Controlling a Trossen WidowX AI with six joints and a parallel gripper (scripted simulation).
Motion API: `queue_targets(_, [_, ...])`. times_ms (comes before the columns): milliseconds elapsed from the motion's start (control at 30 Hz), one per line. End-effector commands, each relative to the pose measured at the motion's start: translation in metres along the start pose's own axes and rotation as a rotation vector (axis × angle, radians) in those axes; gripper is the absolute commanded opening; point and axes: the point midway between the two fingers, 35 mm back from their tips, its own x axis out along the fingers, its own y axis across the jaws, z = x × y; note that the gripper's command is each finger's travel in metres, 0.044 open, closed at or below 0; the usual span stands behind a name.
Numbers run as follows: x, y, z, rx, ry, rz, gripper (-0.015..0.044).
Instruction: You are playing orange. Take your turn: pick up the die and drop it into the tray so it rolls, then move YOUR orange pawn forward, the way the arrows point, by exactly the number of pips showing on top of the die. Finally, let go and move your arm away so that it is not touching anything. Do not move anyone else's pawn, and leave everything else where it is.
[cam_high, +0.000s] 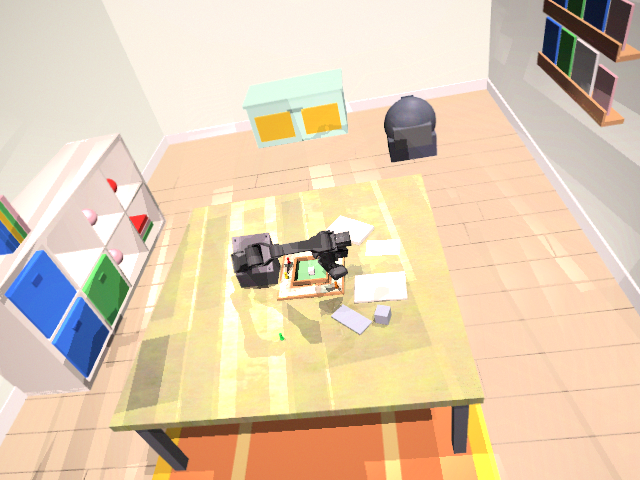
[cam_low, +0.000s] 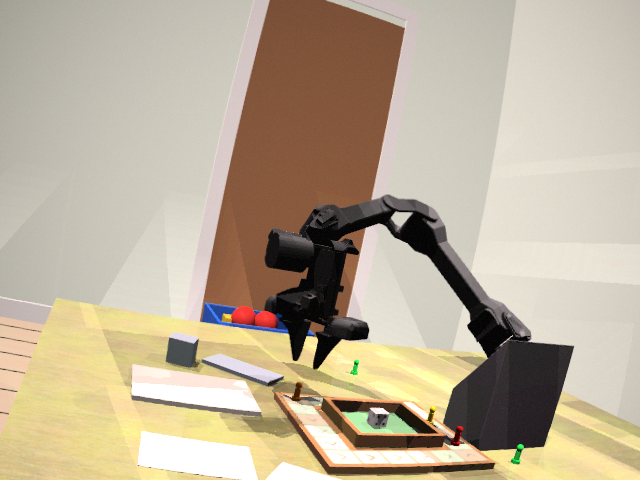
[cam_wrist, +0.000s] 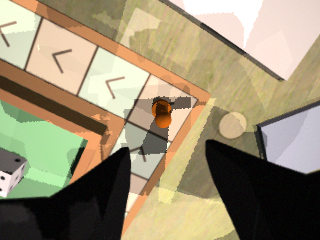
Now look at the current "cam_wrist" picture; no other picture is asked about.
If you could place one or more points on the light grey flat bar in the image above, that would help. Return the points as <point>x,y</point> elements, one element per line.
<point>293,139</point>

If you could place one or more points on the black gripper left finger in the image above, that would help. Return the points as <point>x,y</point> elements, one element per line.
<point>91,208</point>

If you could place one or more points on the white die with black pips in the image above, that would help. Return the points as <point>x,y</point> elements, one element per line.
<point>12,168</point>

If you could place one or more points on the orange game pawn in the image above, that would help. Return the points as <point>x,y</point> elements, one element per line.
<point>161,110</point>

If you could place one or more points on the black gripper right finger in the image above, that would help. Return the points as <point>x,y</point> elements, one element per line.
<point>265,201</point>

